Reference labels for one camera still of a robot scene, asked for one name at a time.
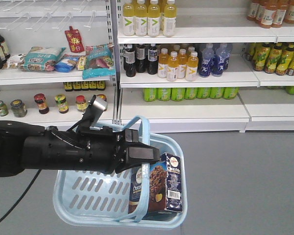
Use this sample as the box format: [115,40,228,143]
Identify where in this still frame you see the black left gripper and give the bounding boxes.
[46,126,160,174]

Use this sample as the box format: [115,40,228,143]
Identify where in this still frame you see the chocolate cookie box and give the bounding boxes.
[128,152,183,214]

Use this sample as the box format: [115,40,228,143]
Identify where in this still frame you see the light blue plastic basket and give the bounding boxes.
[52,115,188,230]

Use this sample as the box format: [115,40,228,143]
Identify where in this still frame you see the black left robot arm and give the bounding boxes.
[0,120,160,177]

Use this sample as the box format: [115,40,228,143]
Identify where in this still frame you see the teal snack bag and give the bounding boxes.
[82,43,116,80]
[20,47,66,71]

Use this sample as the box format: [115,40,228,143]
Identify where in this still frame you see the white drinks shelving unit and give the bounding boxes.
[114,0,294,133]

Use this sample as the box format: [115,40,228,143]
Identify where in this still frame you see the white snack pegboard shelf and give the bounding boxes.
[0,0,112,129]

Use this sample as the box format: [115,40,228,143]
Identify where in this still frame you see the red sauce pouch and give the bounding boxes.
[65,26,85,53]

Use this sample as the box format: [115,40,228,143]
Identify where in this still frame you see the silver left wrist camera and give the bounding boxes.
[78,95,107,130]

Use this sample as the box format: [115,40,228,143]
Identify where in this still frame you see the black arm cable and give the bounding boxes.
[0,169,42,231]

